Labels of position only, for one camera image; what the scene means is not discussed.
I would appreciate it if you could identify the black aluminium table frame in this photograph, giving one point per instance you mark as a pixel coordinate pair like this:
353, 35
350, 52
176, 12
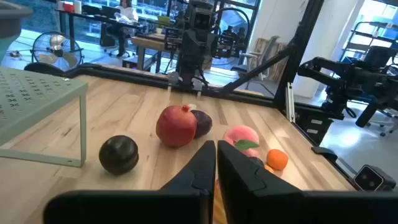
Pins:
140, 80

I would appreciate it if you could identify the white frame strip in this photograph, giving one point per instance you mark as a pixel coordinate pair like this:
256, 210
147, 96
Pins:
290, 102

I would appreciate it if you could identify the orange tangerine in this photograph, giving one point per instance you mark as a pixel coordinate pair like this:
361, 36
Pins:
277, 159

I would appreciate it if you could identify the dark purple plum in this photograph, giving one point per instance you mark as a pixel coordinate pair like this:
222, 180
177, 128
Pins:
203, 123

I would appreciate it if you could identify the white office chair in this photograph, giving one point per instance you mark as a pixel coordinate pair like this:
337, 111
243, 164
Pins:
264, 56

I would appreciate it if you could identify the black office desk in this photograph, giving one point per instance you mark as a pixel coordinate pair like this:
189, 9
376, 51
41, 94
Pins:
90, 17

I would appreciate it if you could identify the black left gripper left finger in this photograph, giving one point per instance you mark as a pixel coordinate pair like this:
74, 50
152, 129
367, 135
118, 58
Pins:
186, 199

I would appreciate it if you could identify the small orange fruit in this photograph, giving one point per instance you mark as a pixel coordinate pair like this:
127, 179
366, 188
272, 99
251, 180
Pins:
269, 169

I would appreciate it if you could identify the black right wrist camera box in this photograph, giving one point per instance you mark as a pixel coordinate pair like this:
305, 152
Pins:
201, 18

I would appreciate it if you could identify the red pomegranate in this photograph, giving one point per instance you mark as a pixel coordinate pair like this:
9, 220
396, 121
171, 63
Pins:
175, 126

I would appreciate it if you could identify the green plant pot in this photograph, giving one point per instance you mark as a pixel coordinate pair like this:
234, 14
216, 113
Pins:
163, 21

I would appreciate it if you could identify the wooden pallet boards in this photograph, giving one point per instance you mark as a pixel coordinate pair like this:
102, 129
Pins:
280, 65

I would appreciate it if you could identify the black table edge clamp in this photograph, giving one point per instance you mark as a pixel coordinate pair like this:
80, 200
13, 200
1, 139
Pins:
323, 153

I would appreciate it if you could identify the black round fruit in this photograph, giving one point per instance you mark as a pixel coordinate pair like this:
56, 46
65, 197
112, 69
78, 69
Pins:
118, 155

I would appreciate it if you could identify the wooden work table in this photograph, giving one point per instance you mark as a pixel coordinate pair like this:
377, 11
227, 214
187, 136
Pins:
149, 42

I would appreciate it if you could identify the background black robot arm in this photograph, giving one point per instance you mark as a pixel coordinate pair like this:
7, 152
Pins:
354, 79

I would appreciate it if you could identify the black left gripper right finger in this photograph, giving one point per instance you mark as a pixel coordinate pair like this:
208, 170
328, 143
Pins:
248, 193

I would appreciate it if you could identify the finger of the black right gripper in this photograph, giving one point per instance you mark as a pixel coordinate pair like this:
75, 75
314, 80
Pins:
173, 81
198, 84

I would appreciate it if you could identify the black laptop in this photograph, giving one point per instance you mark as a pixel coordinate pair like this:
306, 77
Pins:
109, 12

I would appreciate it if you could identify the black shelving rack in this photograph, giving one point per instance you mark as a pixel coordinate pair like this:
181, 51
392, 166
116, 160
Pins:
370, 34

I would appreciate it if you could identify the red box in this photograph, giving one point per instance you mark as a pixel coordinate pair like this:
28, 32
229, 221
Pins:
68, 7

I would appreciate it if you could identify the black cabinet with white labels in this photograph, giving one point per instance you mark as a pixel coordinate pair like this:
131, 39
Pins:
314, 124

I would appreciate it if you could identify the pale green perforated metal shelf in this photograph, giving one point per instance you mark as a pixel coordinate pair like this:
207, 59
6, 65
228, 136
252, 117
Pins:
34, 93

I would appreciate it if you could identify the black table-level camera box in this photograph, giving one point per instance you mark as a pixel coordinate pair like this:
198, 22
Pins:
371, 179

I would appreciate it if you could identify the pink peach with green leaf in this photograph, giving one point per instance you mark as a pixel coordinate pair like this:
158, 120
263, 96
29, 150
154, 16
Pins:
241, 134

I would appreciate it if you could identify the person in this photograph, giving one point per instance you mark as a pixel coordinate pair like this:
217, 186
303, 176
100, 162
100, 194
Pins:
127, 14

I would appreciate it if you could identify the round floor fan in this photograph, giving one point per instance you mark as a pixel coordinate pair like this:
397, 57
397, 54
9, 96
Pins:
57, 42

